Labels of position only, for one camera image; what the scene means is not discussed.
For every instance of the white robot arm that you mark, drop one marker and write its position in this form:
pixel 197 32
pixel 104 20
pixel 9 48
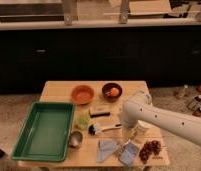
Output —
pixel 138 107

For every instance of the bottles on floor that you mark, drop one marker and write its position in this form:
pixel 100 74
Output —
pixel 194 104

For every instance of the white jar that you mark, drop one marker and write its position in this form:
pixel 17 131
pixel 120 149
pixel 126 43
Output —
pixel 140 129

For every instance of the dark cabinet counter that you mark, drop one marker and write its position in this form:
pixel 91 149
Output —
pixel 32 54

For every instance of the dark brown bowl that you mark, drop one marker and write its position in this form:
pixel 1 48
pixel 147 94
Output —
pixel 107 87

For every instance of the brown grape bunch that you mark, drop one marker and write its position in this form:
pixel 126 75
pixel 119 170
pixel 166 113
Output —
pixel 150 147

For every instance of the orange ball in bowl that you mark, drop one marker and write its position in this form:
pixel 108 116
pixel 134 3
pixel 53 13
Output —
pixel 113 92

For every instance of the white dish brush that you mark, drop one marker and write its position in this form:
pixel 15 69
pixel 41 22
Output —
pixel 96 128

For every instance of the orange bowl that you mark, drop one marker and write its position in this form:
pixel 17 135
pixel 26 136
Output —
pixel 82 94

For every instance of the wooden table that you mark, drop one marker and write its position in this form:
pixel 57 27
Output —
pixel 85 157

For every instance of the wooden block brush black bristles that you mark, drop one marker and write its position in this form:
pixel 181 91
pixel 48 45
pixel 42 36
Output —
pixel 98 111

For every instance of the blue sponge scraper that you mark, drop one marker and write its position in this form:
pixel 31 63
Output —
pixel 127 153

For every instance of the green plastic tray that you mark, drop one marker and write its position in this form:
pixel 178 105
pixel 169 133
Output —
pixel 45 133

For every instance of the light green cup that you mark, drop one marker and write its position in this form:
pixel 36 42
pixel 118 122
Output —
pixel 82 122

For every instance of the blue folded cloth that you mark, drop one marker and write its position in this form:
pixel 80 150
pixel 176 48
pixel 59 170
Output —
pixel 106 148

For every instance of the metal cup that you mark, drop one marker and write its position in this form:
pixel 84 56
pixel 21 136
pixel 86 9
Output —
pixel 76 139

